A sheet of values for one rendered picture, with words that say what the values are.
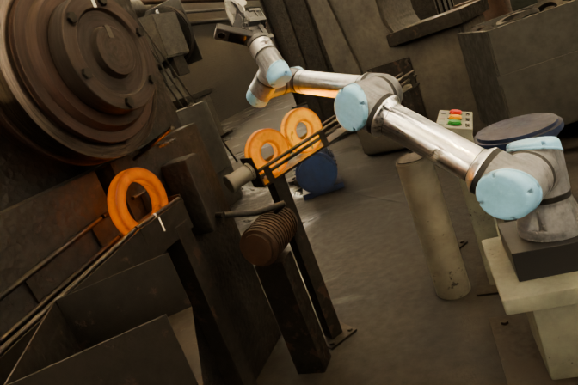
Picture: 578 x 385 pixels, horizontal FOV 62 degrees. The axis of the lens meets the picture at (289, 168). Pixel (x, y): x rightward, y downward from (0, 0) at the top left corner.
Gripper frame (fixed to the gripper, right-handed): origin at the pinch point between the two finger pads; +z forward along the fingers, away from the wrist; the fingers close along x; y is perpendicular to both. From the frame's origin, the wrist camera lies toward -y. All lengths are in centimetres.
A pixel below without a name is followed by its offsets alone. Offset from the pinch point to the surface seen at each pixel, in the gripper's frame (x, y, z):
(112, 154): 0, -51, -45
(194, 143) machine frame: -33.4, -18.6, -28.4
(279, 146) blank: -22, 3, -45
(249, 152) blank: -21.2, -8.5, -44.1
